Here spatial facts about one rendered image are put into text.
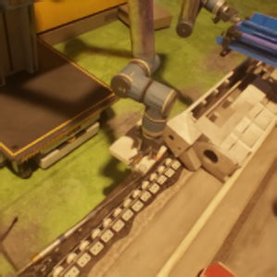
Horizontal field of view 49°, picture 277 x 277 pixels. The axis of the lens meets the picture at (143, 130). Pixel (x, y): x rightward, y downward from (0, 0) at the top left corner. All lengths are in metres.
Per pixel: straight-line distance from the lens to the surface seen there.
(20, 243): 2.14
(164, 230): 1.36
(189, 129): 1.44
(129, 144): 1.52
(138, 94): 1.21
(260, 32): 1.70
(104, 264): 1.27
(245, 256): 1.45
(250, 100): 1.83
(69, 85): 2.52
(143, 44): 1.30
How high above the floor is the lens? 1.94
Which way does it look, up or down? 45 degrees down
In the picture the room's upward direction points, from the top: 15 degrees clockwise
